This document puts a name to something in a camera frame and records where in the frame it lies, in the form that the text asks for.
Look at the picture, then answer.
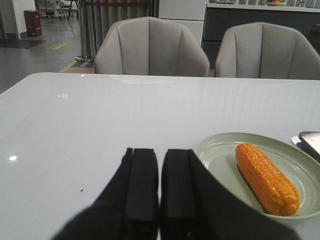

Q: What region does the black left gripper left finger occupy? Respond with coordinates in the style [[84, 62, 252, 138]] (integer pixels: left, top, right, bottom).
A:
[[54, 148, 159, 240]]

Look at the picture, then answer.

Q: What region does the dark grey counter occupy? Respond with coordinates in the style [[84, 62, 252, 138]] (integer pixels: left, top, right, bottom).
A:
[[202, 3, 320, 69]]

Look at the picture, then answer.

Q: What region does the light green plate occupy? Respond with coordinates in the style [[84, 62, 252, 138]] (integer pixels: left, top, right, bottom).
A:
[[194, 132, 320, 219]]

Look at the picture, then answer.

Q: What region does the red trash bin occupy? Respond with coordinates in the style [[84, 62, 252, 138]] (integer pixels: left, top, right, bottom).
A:
[[24, 10, 43, 37]]

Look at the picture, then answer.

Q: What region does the grey upholstered chair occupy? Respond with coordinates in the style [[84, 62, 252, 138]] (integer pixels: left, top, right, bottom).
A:
[[94, 17, 210, 77], [214, 22, 320, 80]]

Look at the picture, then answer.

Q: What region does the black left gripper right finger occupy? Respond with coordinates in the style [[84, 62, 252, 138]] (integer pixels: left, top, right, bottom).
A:
[[160, 149, 300, 240]]

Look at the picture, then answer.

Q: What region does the right grey upholstered chair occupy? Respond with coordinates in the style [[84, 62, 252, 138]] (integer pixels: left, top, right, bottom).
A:
[[214, 22, 320, 80]]

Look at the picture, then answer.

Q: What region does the white drawer cabinet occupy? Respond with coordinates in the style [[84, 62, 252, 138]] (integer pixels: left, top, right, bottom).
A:
[[158, 0, 208, 46]]

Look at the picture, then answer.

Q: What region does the orange toy corn cob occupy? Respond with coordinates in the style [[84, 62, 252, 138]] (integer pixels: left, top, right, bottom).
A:
[[235, 143, 300, 217]]

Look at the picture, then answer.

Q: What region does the chrome stanchion post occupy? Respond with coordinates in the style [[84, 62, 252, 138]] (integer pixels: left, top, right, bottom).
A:
[[75, 0, 94, 62]]

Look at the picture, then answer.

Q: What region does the left grey upholstered chair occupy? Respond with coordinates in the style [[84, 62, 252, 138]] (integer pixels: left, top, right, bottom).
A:
[[94, 17, 210, 77]]

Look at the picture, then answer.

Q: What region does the silver black kitchen scale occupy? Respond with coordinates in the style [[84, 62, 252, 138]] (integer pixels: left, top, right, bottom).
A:
[[291, 131, 320, 163]]

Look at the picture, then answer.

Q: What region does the fruit bowl on counter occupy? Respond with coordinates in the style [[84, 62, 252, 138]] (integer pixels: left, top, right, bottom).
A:
[[265, 0, 287, 7]]

